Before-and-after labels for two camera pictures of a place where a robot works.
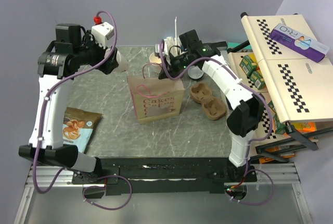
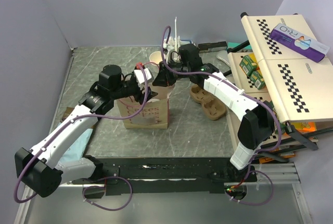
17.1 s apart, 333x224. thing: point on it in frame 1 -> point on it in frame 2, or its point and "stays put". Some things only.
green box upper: [248, 65] stays put
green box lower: [257, 80] stays put
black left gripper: [110, 64] -> [139, 96]
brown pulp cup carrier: [213, 108] stays put
